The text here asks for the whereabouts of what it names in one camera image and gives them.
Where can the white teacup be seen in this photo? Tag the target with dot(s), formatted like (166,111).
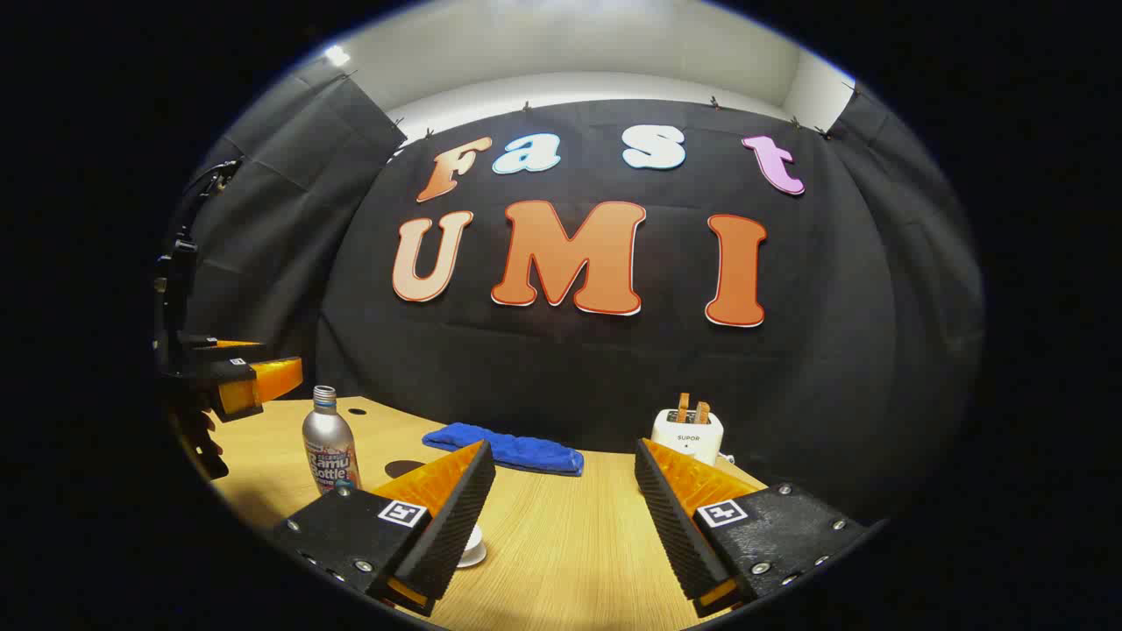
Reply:
(470,537)

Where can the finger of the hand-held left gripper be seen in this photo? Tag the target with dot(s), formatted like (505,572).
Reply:
(206,343)
(223,368)

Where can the white saucer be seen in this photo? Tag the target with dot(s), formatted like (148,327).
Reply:
(474,559)

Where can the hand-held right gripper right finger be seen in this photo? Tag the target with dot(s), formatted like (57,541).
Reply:
(675,535)

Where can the dark round coaster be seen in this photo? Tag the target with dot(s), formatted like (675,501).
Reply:
(405,469)

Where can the blue towel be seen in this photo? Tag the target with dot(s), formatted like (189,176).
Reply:
(508,449)

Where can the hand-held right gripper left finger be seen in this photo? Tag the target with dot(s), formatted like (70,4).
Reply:
(456,526)

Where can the toast slice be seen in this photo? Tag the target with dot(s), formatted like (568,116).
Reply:
(701,412)
(682,407)

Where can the ceiling light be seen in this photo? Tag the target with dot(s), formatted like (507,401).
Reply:
(336,54)

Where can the silver water bottle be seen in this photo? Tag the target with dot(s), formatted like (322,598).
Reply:
(330,443)

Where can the white toaster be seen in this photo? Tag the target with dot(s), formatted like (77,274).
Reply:
(688,436)

